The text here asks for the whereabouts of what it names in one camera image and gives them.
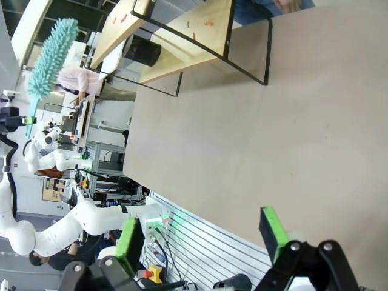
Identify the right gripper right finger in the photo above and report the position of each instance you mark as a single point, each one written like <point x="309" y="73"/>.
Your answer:
<point x="274" y="230"/>

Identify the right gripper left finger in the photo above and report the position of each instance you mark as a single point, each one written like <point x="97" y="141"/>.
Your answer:
<point x="131" y="242"/>

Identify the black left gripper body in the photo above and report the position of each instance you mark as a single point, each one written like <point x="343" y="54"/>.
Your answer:
<point x="12" y="121"/>

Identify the finger of the green left gripper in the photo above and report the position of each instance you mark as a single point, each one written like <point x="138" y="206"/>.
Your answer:
<point x="29" y="120"/>

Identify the teal microfiber duster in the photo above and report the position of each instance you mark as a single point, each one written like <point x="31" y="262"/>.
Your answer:
<point x="51" y="57"/>

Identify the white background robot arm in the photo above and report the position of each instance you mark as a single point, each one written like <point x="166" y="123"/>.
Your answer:
<point x="48" y="160"/>

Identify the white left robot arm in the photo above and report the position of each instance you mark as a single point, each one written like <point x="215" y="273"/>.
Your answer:
<point x="91" y="218"/>

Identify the arm base connector plate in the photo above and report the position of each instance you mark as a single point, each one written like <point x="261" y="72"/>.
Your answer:
<point x="154" y="224"/>

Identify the person's left hand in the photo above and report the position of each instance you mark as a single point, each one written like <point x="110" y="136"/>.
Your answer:
<point x="286" y="4"/>

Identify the yellow red emergency stop button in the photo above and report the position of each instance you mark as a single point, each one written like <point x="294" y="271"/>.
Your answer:
<point x="156" y="274"/>

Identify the workbench with tools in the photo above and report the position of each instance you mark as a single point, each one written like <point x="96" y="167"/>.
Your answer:
<point x="86" y="116"/>

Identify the person in pink shirt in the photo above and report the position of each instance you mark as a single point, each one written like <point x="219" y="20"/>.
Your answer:
<point x="75" y="80"/>

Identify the electronics rack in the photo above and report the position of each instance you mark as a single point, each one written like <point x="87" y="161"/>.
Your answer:
<point x="115" y="182"/>

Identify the slatted aluminium panel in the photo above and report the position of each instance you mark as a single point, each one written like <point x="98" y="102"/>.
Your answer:
<point x="212" y="245"/>

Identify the person in black clothes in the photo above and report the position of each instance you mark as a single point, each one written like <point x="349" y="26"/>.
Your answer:
<point x="60" y="260"/>

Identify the brown poster board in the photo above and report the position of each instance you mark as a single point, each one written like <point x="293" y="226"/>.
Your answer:
<point x="53" y="189"/>

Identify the small yellow emergency stop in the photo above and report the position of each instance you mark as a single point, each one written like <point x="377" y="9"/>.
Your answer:
<point x="85" y="183"/>

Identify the black mesh pen cup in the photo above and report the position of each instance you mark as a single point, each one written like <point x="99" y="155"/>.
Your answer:
<point x="142" y="50"/>

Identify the wooden shelf with black frame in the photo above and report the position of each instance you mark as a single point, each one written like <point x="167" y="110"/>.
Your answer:
<point x="197" y="45"/>

